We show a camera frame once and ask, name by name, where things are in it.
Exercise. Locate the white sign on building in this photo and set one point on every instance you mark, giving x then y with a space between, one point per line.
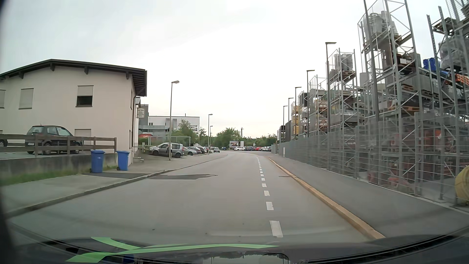
140 112

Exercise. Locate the row of trees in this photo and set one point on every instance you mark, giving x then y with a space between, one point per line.
227 137

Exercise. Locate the metal storage racks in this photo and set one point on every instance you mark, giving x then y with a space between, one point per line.
395 73

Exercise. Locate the wooden fence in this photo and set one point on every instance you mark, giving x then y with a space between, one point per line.
55 143

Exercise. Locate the row of lamp posts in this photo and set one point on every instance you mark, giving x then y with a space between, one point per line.
307 102

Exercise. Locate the billboard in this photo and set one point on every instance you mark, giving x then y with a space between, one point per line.
233 143

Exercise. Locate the concrete wall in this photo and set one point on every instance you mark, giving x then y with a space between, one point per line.
44 164

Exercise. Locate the dark grey car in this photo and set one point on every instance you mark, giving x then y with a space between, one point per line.
51 136

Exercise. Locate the row of parked cars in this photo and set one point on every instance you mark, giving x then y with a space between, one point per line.
252 148
199 149

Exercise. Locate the silver car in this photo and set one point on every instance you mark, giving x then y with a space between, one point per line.
166 149

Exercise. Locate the white building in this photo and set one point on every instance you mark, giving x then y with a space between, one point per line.
166 124

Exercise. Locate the car's own bonnet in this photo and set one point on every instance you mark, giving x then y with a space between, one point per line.
256 253

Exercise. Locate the grey asphalt pavement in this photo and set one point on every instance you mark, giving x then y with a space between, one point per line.
384 209
55 190

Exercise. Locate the beige building with dark roof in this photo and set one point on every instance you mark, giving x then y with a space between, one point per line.
55 110

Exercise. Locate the road markings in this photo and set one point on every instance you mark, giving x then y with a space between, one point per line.
276 228

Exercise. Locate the grey asphalt road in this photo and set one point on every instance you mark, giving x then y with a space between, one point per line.
220 198

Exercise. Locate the grey mesh fence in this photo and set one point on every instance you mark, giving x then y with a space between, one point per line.
384 154

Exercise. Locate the blue wheelie bin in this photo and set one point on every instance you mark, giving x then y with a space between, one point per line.
97 161
123 160

